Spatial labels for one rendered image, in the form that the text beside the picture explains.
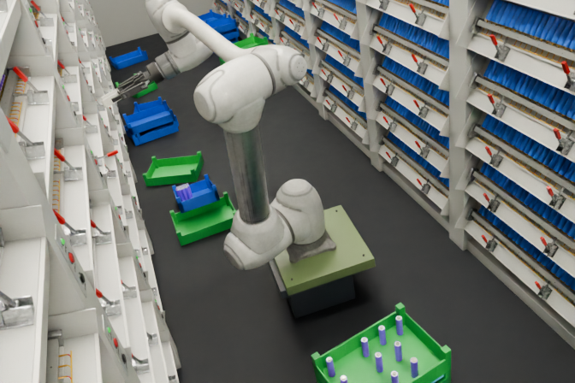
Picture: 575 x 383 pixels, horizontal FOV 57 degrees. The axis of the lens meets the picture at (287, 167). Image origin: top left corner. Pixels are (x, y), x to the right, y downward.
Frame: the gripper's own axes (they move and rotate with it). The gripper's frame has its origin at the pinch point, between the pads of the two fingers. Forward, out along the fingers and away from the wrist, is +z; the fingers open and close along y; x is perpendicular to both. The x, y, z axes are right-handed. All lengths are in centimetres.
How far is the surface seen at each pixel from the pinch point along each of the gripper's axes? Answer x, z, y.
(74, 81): 11.8, 6.5, -1.1
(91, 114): -7.6, 12.2, 16.2
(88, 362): 12, 6, -128
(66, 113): 21, 4, -52
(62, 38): 21.8, 4.1, 17.9
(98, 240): -6, 13, -71
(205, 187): -89, -5, 57
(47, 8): 33.3, 2.1, 17.6
